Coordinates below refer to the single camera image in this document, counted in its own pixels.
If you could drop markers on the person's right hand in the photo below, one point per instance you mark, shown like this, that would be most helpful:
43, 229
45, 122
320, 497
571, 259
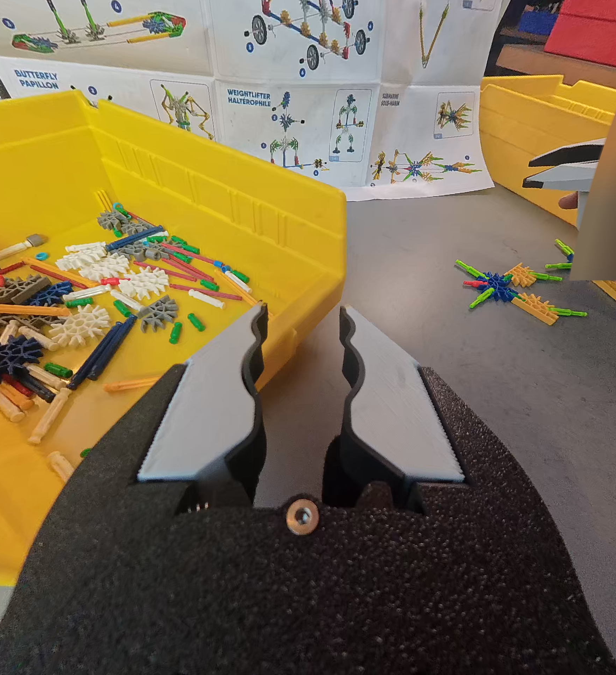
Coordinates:
570, 201

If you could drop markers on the pile of toy parts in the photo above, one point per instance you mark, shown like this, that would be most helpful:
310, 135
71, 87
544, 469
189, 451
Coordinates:
81, 327

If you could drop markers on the red short toy rod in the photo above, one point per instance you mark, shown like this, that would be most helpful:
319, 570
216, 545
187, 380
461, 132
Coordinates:
475, 284

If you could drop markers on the red storage bin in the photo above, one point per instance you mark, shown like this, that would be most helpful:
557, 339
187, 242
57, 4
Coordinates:
592, 37

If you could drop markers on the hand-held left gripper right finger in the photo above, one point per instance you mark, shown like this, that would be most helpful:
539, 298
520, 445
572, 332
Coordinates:
402, 422

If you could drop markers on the light green toy rod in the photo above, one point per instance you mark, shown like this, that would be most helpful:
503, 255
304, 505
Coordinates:
482, 299
569, 311
546, 276
470, 269

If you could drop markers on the grey desk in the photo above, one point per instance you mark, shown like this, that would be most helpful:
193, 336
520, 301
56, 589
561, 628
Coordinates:
524, 422

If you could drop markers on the yellow storage bin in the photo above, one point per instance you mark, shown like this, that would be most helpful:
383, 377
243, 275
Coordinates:
234, 211
513, 132

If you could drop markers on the blue toy connector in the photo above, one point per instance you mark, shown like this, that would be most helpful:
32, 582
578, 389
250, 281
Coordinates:
497, 287

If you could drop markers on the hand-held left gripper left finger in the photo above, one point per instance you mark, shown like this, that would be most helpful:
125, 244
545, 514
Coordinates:
202, 422

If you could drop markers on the yellow toy connector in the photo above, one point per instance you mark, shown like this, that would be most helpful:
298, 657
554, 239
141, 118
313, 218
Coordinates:
535, 310
521, 275

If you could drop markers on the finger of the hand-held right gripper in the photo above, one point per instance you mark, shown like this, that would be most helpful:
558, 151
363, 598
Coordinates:
571, 176
571, 153

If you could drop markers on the printed instruction sheet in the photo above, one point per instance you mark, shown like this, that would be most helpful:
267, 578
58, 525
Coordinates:
418, 121

